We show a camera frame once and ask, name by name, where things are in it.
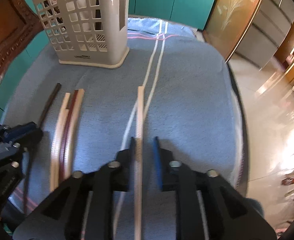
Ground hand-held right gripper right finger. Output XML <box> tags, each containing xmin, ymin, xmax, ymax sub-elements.
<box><xmin>152</xmin><ymin>136</ymin><xmax>277</xmax><ymax>240</ymax></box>

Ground grey refrigerator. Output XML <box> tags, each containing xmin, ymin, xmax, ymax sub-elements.
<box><xmin>237</xmin><ymin>0</ymin><xmax>294</xmax><ymax>68</ymax></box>

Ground dark brown chopstick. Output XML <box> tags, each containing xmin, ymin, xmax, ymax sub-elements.
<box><xmin>23</xmin><ymin>83</ymin><xmax>62</xmax><ymax>214</ymax></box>

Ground blue striped towel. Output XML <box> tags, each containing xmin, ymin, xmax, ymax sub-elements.
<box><xmin>0</xmin><ymin>16</ymin><xmax>245</xmax><ymax>240</ymax></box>

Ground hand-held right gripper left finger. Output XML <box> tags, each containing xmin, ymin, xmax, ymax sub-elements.
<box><xmin>13</xmin><ymin>136</ymin><xmax>137</xmax><ymax>240</ymax></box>

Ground wood framed glass sliding door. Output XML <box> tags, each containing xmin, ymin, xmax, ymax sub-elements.
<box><xmin>203</xmin><ymin>0</ymin><xmax>270</xmax><ymax>62</ymax></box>

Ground beige plastic utensil holder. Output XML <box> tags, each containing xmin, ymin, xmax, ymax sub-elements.
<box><xmin>31</xmin><ymin>0</ymin><xmax>131</xmax><ymax>70</ymax></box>

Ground teal lower kitchen cabinets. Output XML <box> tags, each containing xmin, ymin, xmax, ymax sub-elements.
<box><xmin>128</xmin><ymin>0</ymin><xmax>221</xmax><ymax>31</ymax></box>

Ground beige chopstick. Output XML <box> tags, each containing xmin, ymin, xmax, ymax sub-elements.
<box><xmin>133</xmin><ymin>86</ymin><xmax>145</xmax><ymax>240</ymax></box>
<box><xmin>63</xmin><ymin>89</ymin><xmax>85</xmax><ymax>179</ymax></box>
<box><xmin>49</xmin><ymin>92</ymin><xmax>71</xmax><ymax>193</ymax></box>

